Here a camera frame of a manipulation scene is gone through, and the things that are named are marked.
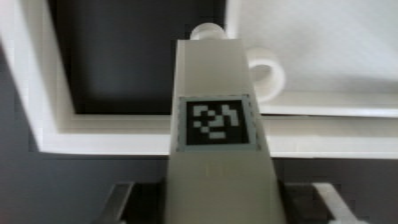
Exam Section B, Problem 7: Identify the white U-shaped fence frame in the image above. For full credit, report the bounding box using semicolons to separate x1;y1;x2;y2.
0;0;398;159

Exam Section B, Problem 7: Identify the white desk leg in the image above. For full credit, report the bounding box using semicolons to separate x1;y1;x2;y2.
165;23;288;224

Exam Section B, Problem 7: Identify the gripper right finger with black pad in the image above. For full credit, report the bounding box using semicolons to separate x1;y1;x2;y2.
286;182;370;224

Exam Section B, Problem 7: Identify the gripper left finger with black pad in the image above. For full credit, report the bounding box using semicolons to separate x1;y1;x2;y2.
91;182;164;224

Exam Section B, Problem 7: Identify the white desk tabletop tray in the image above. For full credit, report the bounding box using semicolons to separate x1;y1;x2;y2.
226;0;398;118

